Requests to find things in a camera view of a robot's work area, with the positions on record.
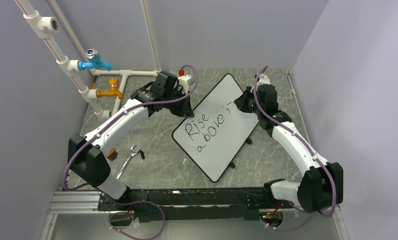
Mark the orange brass water tap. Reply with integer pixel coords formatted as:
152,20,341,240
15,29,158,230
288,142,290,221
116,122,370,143
95,78,124,100

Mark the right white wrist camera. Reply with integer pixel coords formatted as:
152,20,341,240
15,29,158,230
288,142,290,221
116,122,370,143
256,74,271,88

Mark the blue water tap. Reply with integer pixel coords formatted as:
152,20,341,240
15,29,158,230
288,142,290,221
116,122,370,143
77,48,112,71

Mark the orange black hex key set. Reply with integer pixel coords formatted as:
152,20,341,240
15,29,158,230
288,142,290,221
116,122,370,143
107,148,118,161

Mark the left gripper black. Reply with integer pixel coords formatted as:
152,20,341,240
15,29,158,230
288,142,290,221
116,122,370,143
163,88,194,118

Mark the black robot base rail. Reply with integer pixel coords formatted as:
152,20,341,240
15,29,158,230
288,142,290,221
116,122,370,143
97,187,284,226

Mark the white whiteboard black frame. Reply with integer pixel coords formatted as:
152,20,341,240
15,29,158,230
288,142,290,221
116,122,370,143
172,73,258,183

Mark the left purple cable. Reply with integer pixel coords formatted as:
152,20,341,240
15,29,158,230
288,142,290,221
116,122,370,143
62,64,199,203

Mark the white PVC pipe frame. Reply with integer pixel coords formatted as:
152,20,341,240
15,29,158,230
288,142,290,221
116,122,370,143
15,0,161,120

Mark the silver combination wrench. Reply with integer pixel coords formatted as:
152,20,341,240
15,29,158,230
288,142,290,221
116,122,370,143
116,145,140,180

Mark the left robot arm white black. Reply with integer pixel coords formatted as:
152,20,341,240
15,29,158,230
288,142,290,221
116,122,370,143
63,71,198,210

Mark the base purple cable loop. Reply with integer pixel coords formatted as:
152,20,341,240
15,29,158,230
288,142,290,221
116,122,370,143
108,202,166,240

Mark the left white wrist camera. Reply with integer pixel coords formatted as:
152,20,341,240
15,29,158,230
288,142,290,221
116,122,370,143
178,69,195,94

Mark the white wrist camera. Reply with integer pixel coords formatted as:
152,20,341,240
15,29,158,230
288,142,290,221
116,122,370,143
178,69,195,94
256,74,271,88

